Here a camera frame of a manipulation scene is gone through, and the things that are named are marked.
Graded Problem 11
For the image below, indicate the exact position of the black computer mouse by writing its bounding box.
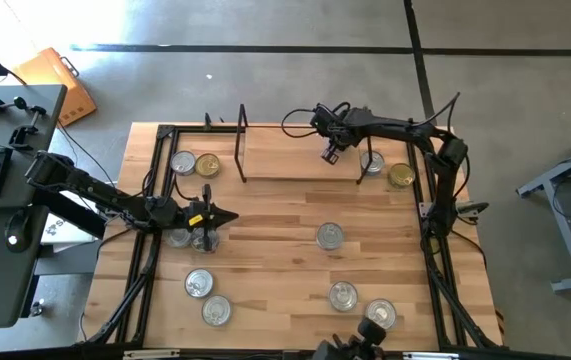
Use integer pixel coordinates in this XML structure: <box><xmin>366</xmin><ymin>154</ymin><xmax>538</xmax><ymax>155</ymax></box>
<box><xmin>4</xmin><ymin>209</ymin><xmax>32</xmax><ymax>254</ymax></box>

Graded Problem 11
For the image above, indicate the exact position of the silver-lid teal yellow can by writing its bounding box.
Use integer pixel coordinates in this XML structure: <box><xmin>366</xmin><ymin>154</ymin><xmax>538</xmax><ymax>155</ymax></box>
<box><xmin>201</xmin><ymin>294</ymin><xmax>233</xmax><ymax>328</ymax></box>
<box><xmin>190</xmin><ymin>227</ymin><xmax>220</xmax><ymax>254</ymax></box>
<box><xmin>184</xmin><ymin>268</ymin><xmax>215</xmax><ymax>300</ymax></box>
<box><xmin>165</xmin><ymin>227</ymin><xmax>192</xmax><ymax>250</ymax></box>

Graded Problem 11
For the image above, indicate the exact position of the wooden shelf black metal frame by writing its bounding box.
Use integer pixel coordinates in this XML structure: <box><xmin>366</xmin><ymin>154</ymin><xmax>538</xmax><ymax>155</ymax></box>
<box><xmin>233</xmin><ymin>103</ymin><xmax>375</xmax><ymax>185</ymax></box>

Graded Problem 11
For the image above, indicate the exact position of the silver-lid green label can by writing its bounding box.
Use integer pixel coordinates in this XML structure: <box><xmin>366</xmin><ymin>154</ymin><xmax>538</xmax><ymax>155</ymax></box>
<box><xmin>359</xmin><ymin>149</ymin><xmax>386</xmax><ymax>176</ymax></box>
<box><xmin>169</xmin><ymin>149</ymin><xmax>198</xmax><ymax>177</ymax></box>

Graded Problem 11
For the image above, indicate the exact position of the white printed box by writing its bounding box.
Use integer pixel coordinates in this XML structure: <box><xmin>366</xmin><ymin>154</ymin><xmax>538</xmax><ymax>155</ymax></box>
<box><xmin>39</xmin><ymin>189</ymin><xmax>104</xmax><ymax>246</ymax></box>

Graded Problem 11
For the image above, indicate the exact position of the grey black clip device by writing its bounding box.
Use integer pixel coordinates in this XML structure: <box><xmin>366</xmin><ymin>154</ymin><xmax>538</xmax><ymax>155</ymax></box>
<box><xmin>457</xmin><ymin>201</ymin><xmax>490</xmax><ymax>220</ymax></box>

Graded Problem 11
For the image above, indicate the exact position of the black bulky device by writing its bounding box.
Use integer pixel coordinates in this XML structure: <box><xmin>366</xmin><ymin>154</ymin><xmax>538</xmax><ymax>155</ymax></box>
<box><xmin>312</xmin><ymin>317</ymin><xmax>389</xmax><ymax>360</ymax></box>

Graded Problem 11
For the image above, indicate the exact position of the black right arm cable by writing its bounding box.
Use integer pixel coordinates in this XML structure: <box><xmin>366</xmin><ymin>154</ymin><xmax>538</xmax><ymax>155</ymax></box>
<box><xmin>281</xmin><ymin>107</ymin><xmax>319</xmax><ymax>139</ymax></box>

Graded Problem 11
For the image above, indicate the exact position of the silver-lid blue label can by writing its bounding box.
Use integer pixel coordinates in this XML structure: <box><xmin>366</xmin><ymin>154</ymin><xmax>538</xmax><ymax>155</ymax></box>
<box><xmin>328</xmin><ymin>280</ymin><xmax>359</xmax><ymax>313</ymax></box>
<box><xmin>364</xmin><ymin>298</ymin><xmax>398</xmax><ymax>331</ymax></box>
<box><xmin>315</xmin><ymin>221</ymin><xmax>345</xmax><ymax>251</ymax></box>

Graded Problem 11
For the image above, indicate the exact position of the orange plastic case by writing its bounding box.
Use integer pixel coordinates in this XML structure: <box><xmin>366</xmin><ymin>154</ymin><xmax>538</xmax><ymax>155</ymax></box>
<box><xmin>12</xmin><ymin>47</ymin><xmax>99</xmax><ymax>127</ymax></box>

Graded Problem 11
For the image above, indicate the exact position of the silver metal bracket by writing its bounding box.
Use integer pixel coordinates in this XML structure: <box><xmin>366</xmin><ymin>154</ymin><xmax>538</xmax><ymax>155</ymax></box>
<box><xmin>123</xmin><ymin>349</ymin><xmax>181</xmax><ymax>360</ymax></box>
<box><xmin>403</xmin><ymin>352</ymin><xmax>461</xmax><ymax>360</ymax></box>

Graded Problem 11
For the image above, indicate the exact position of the gold-lid green label can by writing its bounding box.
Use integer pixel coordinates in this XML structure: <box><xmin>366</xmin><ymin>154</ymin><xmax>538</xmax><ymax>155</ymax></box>
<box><xmin>194</xmin><ymin>152</ymin><xmax>222</xmax><ymax>180</ymax></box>
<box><xmin>387</xmin><ymin>162</ymin><xmax>416</xmax><ymax>190</ymax></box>

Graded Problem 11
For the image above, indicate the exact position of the black diagonal desk strut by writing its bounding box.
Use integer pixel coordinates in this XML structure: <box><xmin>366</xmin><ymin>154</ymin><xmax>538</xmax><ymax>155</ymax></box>
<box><xmin>32</xmin><ymin>182</ymin><xmax>109</xmax><ymax>240</ymax></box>

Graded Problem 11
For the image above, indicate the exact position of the grey metal table base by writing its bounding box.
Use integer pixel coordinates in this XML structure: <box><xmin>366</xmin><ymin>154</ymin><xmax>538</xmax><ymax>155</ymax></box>
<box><xmin>516</xmin><ymin>124</ymin><xmax>571</xmax><ymax>294</ymax></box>

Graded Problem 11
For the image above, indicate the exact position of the black floor cable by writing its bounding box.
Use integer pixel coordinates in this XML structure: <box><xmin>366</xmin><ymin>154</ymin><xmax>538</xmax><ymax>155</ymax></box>
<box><xmin>57</xmin><ymin>122</ymin><xmax>116</xmax><ymax>187</ymax></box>

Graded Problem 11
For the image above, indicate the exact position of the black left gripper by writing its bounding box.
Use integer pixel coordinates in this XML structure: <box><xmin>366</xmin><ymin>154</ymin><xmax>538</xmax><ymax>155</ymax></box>
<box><xmin>179</xmin><ymin>183</ymin><xmax>240</xmax><ymax>251</ymax></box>

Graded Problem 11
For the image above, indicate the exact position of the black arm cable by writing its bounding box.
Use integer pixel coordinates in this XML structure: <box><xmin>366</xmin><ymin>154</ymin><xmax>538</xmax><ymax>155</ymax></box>
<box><xmin>281</xmin><ymin>107</ymin><xmax>319</xmax><ymax>139</ymax></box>
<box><xmin>172</xmin><ymin>172</ymin><xmax>201</xmax><ymax>202</ymax></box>

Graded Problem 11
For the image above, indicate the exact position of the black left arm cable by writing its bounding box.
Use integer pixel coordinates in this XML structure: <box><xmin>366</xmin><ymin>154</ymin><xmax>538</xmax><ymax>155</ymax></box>
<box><xmin>172</xmin><ymin>172</ymin><xmax>201</xmax><ymax>202</ymax></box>

